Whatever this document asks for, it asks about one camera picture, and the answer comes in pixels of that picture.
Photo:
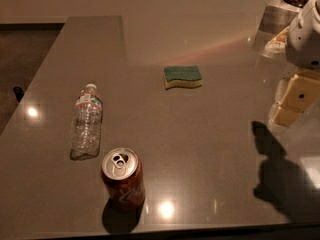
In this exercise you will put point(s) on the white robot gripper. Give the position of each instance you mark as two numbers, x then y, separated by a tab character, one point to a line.
305	40

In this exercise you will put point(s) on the red coke can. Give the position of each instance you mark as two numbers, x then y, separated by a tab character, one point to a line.
122	174

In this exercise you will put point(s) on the metal container with dark snacks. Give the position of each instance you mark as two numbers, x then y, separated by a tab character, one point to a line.
277	15

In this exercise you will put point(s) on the green and yellow sponge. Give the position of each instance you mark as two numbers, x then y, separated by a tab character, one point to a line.
182	77

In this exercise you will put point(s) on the clear plastic water bottle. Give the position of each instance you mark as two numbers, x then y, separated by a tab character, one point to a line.
86	124

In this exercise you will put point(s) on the black chair wheel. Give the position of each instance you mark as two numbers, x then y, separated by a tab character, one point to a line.
19	93

